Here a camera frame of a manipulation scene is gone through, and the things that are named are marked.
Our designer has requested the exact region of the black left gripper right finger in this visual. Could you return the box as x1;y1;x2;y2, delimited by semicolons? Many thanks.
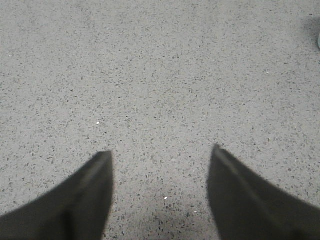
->
207;144;320;240

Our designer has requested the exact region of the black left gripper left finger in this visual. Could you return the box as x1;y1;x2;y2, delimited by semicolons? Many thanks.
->
0;151;113;240

